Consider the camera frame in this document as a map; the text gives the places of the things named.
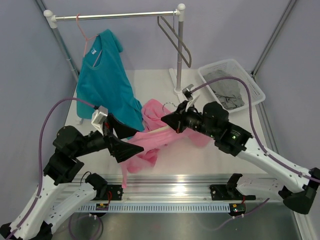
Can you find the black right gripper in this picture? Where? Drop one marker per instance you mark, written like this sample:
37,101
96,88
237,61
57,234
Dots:
177,120

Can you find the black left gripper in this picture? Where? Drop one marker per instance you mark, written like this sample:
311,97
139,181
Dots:
122,150

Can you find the cream hanger with metal hook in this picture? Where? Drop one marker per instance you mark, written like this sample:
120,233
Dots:
153,111

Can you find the pink t shirt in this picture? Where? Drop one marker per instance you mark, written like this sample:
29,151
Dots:
152,142

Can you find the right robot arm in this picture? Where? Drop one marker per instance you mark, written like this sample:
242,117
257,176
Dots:
299,185

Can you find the teal t shirt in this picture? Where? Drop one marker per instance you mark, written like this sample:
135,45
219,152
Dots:
103,82

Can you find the grey velvet hanger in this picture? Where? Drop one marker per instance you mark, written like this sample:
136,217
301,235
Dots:
180,41

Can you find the grey cloth in basket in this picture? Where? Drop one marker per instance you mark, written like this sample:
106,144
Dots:
228,93

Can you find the white plastic basket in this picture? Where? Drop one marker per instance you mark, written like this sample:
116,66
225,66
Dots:
249,90

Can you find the white and metal clothes rack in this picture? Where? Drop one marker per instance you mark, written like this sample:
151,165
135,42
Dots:
175,37

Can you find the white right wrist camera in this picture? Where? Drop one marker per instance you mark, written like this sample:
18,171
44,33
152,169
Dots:
190,96

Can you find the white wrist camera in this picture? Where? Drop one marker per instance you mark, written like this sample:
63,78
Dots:
190,96
98,117

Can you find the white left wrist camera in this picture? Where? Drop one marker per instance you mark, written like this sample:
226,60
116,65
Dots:
98,117

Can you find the aluminium mounting rail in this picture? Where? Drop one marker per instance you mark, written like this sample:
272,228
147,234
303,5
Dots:
171,188

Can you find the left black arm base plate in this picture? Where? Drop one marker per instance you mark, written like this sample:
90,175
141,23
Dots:
112,192

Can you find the slotted white cable duct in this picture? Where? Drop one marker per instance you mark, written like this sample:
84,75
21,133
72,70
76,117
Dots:
209,207

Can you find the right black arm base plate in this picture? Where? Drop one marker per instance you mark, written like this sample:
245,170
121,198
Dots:
220,192

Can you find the pink wire hanger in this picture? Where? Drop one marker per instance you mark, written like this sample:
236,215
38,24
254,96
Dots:
87,40

